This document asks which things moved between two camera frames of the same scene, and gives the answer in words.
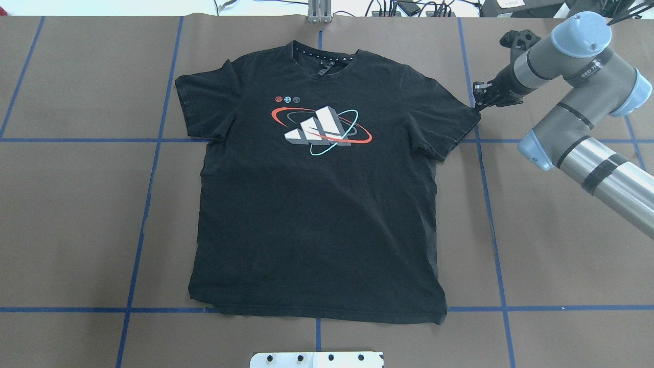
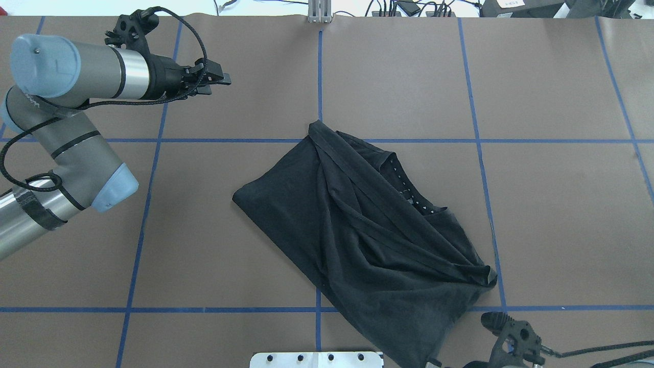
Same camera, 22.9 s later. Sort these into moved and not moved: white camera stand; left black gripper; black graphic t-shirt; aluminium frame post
Moved: left black gripper; black graphic t-shirt
Not moved: white camera stand; aluminium frame post
